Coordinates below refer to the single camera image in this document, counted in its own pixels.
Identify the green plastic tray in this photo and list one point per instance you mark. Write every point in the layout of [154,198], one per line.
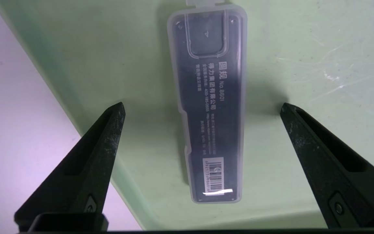
[304,146]

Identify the grey plastic compass case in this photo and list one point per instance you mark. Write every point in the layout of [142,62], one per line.
[213,113]

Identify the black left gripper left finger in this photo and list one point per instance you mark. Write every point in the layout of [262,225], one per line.
[86,169]

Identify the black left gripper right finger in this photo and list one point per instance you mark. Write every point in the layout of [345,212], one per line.
[339,175]

